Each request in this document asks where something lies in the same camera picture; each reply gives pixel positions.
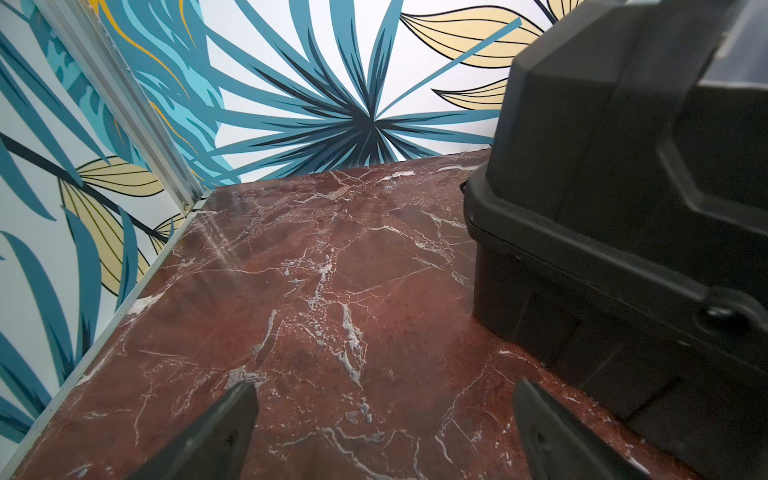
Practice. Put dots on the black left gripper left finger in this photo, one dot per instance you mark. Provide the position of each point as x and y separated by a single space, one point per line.
213 446

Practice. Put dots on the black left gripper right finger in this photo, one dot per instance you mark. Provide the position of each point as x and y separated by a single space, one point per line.
558 446

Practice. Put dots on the black plastic toolbox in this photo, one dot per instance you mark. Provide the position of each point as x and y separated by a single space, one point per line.
621 221

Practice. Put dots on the aluminium frame post left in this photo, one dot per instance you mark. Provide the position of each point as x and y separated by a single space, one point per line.
88 42

